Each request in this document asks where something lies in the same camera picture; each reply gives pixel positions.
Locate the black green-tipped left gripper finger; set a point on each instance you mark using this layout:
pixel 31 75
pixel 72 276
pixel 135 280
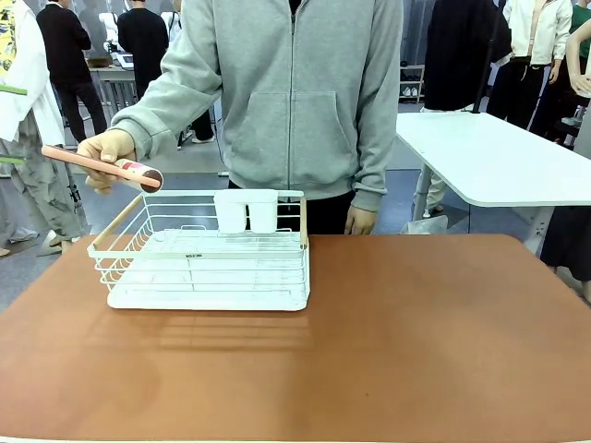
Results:
pixel 11 160
pixel 14 90

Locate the pink lint roller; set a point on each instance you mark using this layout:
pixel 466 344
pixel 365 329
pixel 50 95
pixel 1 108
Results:
pixel 69 158

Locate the person's left forearm grey sleeve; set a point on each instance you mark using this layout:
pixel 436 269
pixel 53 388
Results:
pixel 376 161

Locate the person's right forearm grey sleeve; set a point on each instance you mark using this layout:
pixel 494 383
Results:
pixel 157 111

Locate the person's right hand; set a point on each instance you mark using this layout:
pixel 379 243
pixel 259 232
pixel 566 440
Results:
pixel 108 145

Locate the person's left hand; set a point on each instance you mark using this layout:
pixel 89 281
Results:
pixel 360 221

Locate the bystander in camouflage trousers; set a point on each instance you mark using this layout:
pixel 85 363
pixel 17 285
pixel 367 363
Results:
pixel 27 106

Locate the bystander in black jacket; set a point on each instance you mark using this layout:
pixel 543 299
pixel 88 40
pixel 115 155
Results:
pixel 64 51

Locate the grey background workbench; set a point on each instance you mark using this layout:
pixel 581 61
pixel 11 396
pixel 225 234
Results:
pixel 111 74

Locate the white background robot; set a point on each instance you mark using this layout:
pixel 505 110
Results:
pixel 108 23
pixel 173 23

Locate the bystander in black t-shirt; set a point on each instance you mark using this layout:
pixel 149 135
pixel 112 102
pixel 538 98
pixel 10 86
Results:
pixel 143 41

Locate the white cutlery holder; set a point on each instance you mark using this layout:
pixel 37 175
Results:
pixel 231 212

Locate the white drain tray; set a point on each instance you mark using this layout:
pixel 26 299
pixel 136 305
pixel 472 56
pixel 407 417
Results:
pixel 208 302

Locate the person in grey hoodie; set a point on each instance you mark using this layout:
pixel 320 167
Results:
pixel 295 92

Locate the white shoe rack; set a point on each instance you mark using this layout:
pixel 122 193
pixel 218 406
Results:
pixel 412 83

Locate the clear plastic bag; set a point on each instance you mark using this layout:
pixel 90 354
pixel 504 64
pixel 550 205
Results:
pixel 427 226

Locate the black coat on mannequin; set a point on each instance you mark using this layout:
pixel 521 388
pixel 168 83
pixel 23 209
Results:
pixel 457 55

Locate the black stand pole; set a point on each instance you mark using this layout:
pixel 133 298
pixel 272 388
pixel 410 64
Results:
pixel 483 78

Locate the white background table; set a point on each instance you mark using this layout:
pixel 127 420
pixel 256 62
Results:
pixel 485 157

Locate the mannequin in white jacket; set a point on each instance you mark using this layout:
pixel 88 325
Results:
pixel 545 32

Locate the mannequin in green shirt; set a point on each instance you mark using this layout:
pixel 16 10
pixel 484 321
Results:
pixel 579 51

